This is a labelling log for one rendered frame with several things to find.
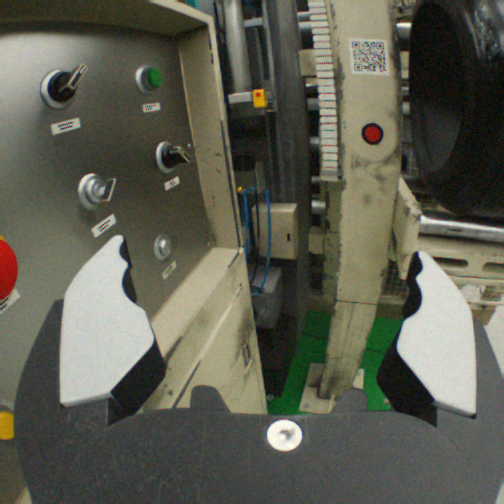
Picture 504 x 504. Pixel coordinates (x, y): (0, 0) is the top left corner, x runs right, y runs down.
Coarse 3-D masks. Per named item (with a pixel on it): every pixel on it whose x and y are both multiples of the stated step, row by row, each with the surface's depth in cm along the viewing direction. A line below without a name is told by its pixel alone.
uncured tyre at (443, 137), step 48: (432, 0) 24; (480, 0) 14; (432, 48) 47; (480, 48) 18; (432, 96) 58; (480, 96) 22; (432, 144) 62; (480, 144) 26; (432, 192) 48; (480, 192) 31
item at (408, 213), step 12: (408, 192) 46; (396, 204) 50; (408, 204) 41; (396, 216) 50; (408, 216) 40; (420, 216) 39; (396, 228) 49; (408, 228) 41; (408, 240) 42; (408, 252) 43
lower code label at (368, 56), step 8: (352, 40) 35; (360, 40) 35; (368, 40) 34; (376, 40) 34; (384, 40) 33; (352, 48) 36; (360, 48) 36; (368, 48) 35; (376, 48) 35; (384, 48) 34; (352, 56) 37; (360, 56) 37; (368, 56) 36; (376, 56) 36; (384, 56) 35; (352, 64) 38; (360, 64) 38; (368, 64) 37; (376, 64) 37; (384, 64) 36; (352, 72) 39; (360, 72) 39; (368, 72) 38; (376, 72) 37; (384, 72) 37
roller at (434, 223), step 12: (432, 216) 42; (444, 216) 42; (456, 216) 41; (420, 228) 44; (432, 228) 42; (444, 228) 41; (456, 228) 40; (468, 228) 39; (480, 228) 38; (492, 228) 37; (492, 240) 38
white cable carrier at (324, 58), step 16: (320, 0) 33; (320, 16) 35; (320, 32) 37; (320, 48) 39; (320, 64) 41; (320, 80) 43; (320, 96) 45; (320, 112) 47; (336, 112) 47; (336, 128) 47; (336, 144) 49; (336, 160) 53; (336, 176) 53
